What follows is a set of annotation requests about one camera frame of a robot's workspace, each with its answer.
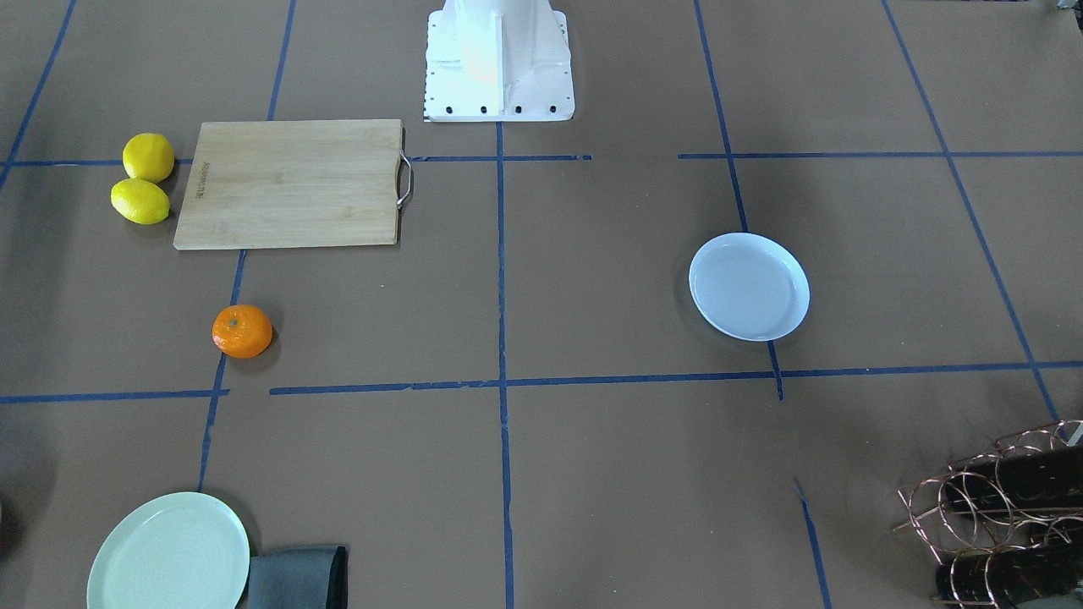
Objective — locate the light blue plate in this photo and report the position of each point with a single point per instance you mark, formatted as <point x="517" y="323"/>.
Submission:
<point x="749" y="287"/>

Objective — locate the orange mandarin fruit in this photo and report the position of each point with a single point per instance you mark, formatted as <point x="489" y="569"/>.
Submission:
<point x="242" y="331"/>

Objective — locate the light green plate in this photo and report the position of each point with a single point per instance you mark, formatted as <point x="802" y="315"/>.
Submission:
<point x="181" y="550"/>

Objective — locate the bamboo cutting board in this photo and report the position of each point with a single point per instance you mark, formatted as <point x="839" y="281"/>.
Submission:
<point x="295" y="184"/>

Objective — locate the folded dark grey cloth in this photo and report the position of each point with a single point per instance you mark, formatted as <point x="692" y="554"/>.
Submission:
<point x="300" y="577"/>

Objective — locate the yellow lemon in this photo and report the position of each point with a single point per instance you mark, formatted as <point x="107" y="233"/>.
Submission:
<point x="140" y="201"/>
<point x="149" y="157"/>

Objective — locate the dark green wine bottle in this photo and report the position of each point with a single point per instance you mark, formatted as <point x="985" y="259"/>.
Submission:
<point x="1036" y="483"/>

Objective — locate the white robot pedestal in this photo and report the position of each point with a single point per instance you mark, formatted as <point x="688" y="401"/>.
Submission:
<point x="498" y="61"/>

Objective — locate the copper wire bottle rack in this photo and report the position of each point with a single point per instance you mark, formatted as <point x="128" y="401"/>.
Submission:
<point x="1004" y="525"/>

